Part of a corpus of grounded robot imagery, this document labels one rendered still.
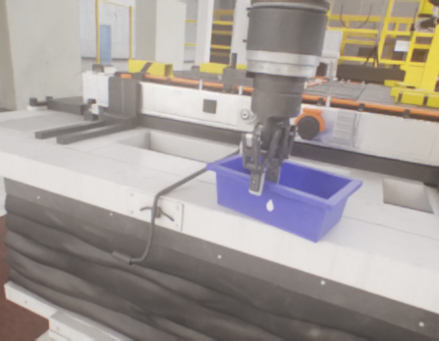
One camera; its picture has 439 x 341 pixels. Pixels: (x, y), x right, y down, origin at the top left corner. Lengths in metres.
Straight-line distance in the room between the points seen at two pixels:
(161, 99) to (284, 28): 0.75
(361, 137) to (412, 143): 0.12
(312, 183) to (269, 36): 0.30
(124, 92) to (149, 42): 6.75
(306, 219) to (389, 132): 0.48
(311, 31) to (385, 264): 0.35
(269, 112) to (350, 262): 0.27
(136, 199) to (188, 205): 0.12
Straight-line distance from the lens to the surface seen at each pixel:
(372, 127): 0.97
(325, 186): 0.66
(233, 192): 0.61
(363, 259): 0.59
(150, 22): 7.97
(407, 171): 1.02
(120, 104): 1.24
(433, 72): 11.95
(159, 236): 0.76
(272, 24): 0.48
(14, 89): 5.52
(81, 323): 1.03
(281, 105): 0.50
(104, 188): 0.75
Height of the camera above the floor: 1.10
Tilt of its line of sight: 19 degrees down
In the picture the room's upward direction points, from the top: 5 degrees clockwise
